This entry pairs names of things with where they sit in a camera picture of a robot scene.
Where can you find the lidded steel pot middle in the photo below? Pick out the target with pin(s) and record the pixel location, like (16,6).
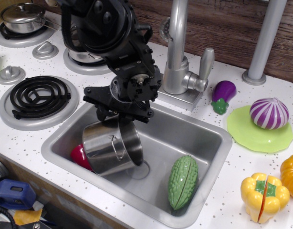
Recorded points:
(81,55)

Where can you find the grey stove knob lower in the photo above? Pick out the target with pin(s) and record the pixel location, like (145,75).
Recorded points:
(11,75)

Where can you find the stainless steel pot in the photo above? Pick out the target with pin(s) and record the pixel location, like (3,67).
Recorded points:
(112,146)

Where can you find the black coil front burner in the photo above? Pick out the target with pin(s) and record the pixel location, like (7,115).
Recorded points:
(38,103)

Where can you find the yellow sponge piece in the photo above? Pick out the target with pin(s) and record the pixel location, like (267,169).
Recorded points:
(23,217)

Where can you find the orange toy pumpkin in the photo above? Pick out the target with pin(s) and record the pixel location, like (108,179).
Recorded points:
(286,171)

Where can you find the purple striped toy onion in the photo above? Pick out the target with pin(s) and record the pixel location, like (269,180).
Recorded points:
(269,113)

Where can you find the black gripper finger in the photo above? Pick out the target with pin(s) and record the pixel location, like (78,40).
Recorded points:
(125,119)
(104,115)

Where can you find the light green plastic plate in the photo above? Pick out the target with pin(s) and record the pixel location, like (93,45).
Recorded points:
(246,133)

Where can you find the red toy pepper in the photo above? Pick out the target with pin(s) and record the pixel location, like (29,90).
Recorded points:
(79,157)

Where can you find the silver toy faucet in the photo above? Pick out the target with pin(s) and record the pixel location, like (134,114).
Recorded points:
(180,86)

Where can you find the grey stove knob upper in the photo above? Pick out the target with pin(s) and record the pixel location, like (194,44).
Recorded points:
(45,51)

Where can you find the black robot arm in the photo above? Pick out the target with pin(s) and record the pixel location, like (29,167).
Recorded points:
(109,29)

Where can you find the grey vertical pole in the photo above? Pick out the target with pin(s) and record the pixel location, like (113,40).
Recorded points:
(255,74)

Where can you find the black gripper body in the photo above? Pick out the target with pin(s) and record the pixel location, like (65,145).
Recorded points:
(107,97)

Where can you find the blue clamp tool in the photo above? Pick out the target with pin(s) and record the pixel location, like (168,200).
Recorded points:
(16,195)

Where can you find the yellow toy bell pepper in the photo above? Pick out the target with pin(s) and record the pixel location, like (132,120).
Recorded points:
(264,196)

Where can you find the grey stove knob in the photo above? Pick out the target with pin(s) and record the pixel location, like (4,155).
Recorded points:
(11,75)
(45,51)

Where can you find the silver metal sink basin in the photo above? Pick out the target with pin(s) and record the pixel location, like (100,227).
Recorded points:
(168,136)

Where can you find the purple toy eggplant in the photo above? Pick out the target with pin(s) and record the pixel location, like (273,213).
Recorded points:
(223,92)

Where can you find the green toy bitter gourd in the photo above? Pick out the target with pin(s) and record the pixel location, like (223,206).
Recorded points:
(182,181)

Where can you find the lidded steel saucepan back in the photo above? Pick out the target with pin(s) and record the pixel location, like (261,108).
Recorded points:
(26,18)

